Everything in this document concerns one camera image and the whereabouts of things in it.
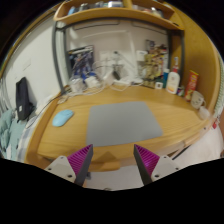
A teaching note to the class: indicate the grey metal desk frame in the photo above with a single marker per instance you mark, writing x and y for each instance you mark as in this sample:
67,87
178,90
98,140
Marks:
57,66

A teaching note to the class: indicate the white power strip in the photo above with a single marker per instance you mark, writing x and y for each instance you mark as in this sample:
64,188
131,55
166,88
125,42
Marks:
128,81

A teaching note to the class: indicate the red snack can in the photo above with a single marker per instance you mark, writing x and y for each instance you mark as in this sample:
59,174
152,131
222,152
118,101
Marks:
192,85

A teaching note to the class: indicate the white wall socket plate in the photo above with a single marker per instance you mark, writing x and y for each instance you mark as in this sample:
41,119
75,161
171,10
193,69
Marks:
118,55
105,56

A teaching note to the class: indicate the wooden shelf unit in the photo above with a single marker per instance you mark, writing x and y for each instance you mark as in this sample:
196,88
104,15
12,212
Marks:
116,14

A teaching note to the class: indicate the white wall box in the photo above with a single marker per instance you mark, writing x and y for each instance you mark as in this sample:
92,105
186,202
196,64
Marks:
141,55

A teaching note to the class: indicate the robot model kit box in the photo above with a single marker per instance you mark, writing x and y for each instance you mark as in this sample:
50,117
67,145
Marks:
81,61

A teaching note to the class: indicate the grey mouse pad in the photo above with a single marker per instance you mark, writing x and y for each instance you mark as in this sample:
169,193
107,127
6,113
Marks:
123,123

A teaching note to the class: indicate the light blue computer mouse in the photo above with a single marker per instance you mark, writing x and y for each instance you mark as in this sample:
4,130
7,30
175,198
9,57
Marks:
62,118

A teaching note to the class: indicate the colourful printed toy box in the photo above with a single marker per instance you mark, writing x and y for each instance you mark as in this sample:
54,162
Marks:
161,53

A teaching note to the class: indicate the brown tree figurine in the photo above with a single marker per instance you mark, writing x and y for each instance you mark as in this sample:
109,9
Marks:
152,68

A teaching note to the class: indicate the clear plastic container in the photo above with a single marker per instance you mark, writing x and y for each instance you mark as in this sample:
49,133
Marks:
76,84

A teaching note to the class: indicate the white pump lotion bottle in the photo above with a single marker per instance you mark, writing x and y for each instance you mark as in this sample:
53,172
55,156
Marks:
173,83

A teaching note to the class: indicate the teal pillow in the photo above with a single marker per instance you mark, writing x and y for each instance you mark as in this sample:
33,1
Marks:
6,130

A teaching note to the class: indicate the white charger block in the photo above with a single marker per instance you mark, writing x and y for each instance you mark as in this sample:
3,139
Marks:
91,82

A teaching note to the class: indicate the white printed mug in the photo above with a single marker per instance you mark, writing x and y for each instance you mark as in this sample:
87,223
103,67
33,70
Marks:
197,99

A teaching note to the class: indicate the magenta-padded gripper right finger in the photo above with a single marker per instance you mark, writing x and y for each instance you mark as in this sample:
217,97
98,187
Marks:
163,166

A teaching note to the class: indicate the black backpack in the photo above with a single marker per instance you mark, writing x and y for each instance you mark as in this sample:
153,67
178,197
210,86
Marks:
23,100

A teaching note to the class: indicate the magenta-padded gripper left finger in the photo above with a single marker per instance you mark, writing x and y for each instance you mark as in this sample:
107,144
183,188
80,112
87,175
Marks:
63,166

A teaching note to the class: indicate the small white desk clock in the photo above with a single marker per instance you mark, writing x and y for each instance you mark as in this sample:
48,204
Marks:
158,85

